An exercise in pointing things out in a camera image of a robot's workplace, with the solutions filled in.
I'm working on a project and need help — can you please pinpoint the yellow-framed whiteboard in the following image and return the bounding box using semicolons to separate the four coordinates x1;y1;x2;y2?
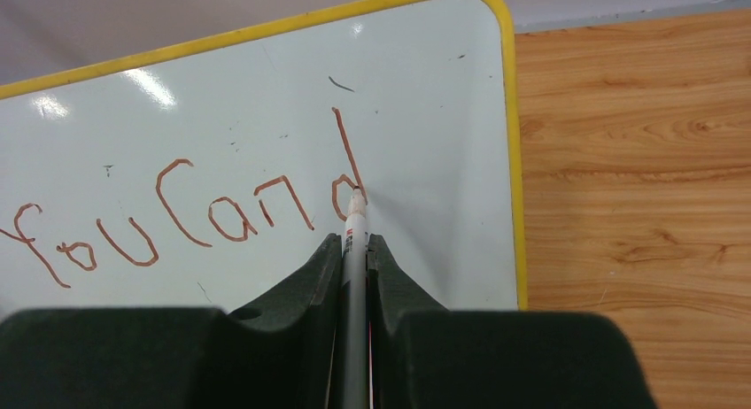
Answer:
1;0;528;316

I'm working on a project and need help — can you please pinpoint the brown whiteboard marker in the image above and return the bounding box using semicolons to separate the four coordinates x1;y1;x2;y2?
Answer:
340;187;369;408

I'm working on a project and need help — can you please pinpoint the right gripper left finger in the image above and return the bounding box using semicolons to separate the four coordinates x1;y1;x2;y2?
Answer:
1;234;342;408

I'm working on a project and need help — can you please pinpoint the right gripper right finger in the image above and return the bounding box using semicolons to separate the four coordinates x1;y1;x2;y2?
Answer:
367;235;656;408

